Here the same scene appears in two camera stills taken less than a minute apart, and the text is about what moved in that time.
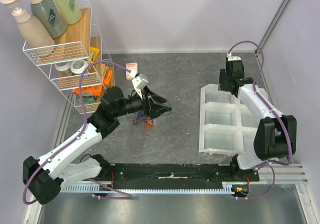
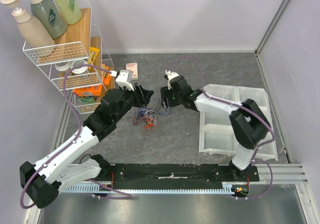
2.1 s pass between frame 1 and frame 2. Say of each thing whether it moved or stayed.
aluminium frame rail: stayed
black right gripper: moved
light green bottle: stayed
